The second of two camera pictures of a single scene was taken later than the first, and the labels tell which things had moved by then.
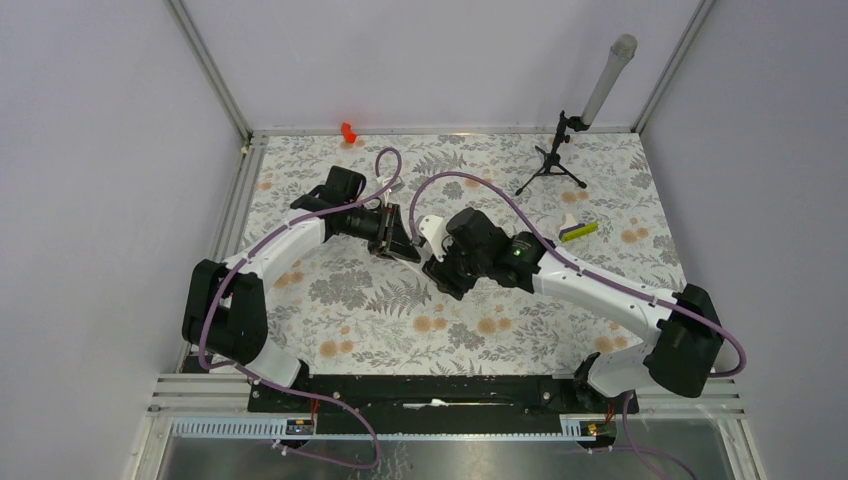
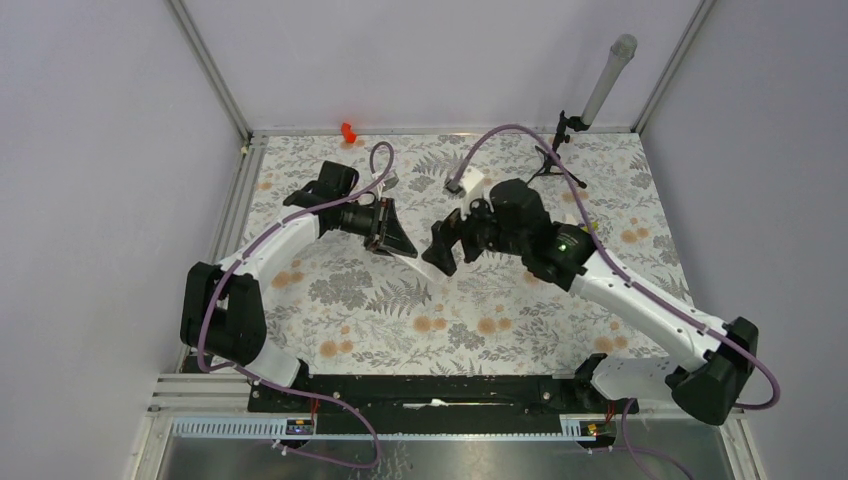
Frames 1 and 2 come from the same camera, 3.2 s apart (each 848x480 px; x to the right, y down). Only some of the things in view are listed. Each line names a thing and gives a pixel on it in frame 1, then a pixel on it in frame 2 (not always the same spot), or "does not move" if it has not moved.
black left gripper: [391, 228] does not move
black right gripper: [441, 272] to [447, 233]
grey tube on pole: [622, 52] does not move
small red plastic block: [349, 136] does not move
